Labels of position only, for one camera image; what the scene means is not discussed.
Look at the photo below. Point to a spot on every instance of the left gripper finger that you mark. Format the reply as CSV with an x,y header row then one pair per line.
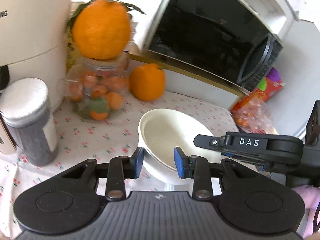
x,y
196,168
122,168

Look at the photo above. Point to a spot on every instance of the black left gripper finger labelled das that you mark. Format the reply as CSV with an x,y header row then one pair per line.
x,y
281,149

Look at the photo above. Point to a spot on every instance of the cream bowl large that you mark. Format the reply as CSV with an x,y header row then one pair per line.
x,y
160,132

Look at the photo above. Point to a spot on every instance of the white kitchen appliance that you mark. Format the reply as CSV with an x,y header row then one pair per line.
x,y
33,43

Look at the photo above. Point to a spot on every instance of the plastic bag of oranges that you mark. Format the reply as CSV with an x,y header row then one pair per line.
x,y
252,116

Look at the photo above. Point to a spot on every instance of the colourful snack box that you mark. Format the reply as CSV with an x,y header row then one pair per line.
x,y
266,89

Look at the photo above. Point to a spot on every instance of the glass jar of kumquats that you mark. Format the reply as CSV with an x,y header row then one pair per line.
x,y
97,89

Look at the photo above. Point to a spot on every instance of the white board under microwave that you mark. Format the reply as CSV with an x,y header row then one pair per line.
x,y
188,80

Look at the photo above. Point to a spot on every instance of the orange on tablecloth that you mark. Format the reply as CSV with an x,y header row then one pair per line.
x,y
147,82

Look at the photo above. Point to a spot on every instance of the grey canister with white lid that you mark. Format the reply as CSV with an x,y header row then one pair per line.
x,y
26,112

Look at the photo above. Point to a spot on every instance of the black microwave oven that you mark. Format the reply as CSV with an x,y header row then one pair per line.
x,y
222,37

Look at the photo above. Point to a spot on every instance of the orange with leaves on jar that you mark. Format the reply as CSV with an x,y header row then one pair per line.
x,y
101,29

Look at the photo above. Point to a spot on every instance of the stack of white cups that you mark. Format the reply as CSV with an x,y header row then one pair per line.
x,y
133,26

